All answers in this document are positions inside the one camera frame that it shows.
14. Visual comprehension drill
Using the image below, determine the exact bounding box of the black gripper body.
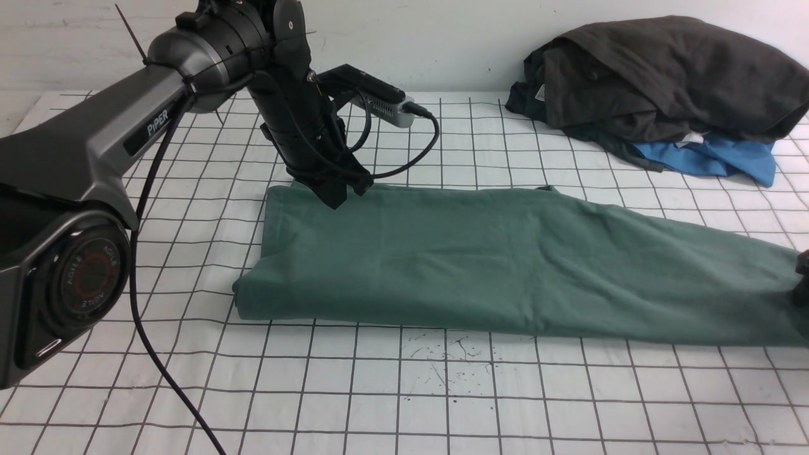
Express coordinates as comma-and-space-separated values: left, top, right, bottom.
260, 107, 370, 187

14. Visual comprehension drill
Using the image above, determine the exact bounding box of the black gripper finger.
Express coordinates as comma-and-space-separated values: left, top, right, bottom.
353, 176, 375, 197
316, 179, 347, 210

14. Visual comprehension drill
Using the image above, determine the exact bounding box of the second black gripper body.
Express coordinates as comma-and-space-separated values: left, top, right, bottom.
791, 250, 809, 307

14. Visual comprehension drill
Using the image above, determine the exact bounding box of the green long-sleeve top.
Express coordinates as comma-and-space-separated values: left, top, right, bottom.
233, 184, 807, 348

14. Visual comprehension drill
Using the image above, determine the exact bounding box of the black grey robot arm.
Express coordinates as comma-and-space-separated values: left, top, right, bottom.
2, 1, 807, 389

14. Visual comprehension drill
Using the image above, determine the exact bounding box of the blue garment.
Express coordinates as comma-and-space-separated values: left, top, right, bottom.
632, 133, 777, 188

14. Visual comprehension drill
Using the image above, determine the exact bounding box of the white grid tablecloth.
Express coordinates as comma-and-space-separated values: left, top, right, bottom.
0, 92, 809, 455

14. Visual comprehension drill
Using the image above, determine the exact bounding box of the dark grey garment pile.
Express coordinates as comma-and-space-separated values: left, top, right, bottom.
505, 15, 808, 171

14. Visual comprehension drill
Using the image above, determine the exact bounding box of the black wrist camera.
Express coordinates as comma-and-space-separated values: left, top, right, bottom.
316, 64, 415, 129

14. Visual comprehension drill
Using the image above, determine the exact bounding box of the black camera cable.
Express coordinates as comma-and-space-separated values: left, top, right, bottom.
129, 88, 441, 455

